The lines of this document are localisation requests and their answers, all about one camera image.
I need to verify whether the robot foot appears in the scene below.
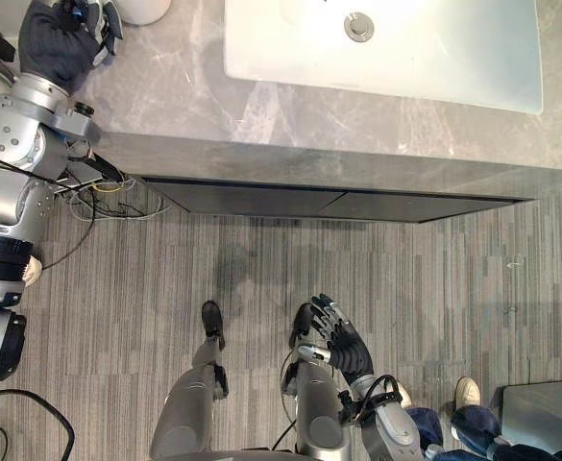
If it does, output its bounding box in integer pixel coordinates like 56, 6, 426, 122
201, 300, 227, 350
288, 302, 316, 349

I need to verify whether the metal sink drain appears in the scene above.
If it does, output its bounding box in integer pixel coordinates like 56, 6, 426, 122
343, 12, 374, 41

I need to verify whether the white sink basin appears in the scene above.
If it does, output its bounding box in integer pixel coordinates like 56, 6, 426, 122
223, 0, 545, 115

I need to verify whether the white cable bundle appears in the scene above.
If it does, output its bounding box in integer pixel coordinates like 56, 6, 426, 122
68, 186, 172, 223

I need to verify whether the silver robot left leg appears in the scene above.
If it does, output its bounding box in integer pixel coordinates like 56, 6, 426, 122
149, 335, 230, 460

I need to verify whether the grey box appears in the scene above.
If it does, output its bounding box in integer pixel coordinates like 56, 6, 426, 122
501, 383, 562, 453

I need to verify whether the silver robot leg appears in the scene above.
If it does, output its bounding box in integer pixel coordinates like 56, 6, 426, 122
282, 357, 354, 458
149, 335, 230, 460

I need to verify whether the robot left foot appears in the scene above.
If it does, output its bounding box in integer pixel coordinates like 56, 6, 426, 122
201, 300, 227, 350

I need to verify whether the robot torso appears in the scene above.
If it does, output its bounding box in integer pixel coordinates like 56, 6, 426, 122
203, 447, 305, 461

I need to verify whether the yellow cable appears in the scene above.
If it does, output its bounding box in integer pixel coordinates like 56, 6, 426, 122
92, 175, 137, 194

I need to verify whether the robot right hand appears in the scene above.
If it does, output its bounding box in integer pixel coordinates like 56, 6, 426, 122
297, 293, 376, 385

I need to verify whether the beige mug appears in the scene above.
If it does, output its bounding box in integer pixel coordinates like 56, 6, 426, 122
115, 0, 172, 26

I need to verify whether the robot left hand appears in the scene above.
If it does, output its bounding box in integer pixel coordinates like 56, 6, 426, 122
18, 0, 126, 95

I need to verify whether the grey stone vanity cabinet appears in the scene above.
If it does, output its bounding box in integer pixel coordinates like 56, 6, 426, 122
76, 0, 562, 225

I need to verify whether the silver robot right leg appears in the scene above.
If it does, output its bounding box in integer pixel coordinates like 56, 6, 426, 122
282, 357, 354, 458

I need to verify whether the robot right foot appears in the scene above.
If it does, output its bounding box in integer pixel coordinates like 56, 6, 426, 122
288, 302, 316, 349

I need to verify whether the thick black cable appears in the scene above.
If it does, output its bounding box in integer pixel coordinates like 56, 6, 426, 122
0, 388, 77, 461

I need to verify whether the person's leg in blue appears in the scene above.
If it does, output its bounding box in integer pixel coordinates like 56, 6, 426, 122
450, 404, 562, 461
407, 405, 448, 458

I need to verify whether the black floor cable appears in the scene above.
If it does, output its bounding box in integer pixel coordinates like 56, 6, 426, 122
39, 189, 97, 271

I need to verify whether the person's white shoe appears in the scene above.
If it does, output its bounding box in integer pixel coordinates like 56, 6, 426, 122
22, 254, 44, 288

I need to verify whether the person's cream shoe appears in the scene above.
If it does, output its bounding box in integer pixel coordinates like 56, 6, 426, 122
395, 381, 414, 410
452, 376, 482, 415

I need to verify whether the black equipment on floor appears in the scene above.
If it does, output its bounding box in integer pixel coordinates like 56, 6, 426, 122
63, 152, 124, 191

